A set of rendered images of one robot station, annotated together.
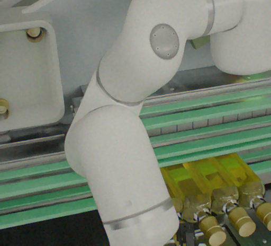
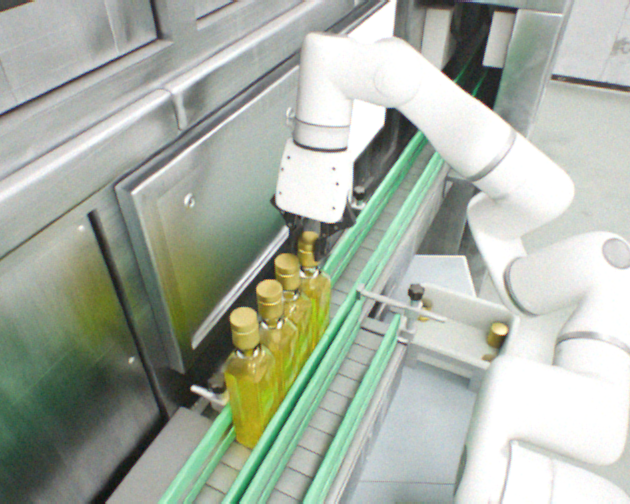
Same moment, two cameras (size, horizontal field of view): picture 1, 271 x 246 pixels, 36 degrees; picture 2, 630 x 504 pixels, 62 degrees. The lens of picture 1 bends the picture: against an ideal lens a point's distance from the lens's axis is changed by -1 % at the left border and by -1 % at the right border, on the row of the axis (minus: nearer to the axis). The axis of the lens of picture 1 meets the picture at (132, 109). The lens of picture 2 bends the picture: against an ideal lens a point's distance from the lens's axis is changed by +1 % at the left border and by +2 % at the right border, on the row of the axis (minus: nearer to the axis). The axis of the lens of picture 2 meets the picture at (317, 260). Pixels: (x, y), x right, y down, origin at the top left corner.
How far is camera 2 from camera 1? 0.79 m
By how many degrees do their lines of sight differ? 55
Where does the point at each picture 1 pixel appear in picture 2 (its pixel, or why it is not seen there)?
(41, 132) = not seen: hidden behind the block
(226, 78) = not seen: outside the picture
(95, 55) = (425, 414)
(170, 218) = (497, 142)
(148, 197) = (521, 146)
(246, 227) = (273, 288)
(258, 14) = (583, 390)
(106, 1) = not seen: hidden behind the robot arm
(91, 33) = (453, 424)
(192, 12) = (617, 311)
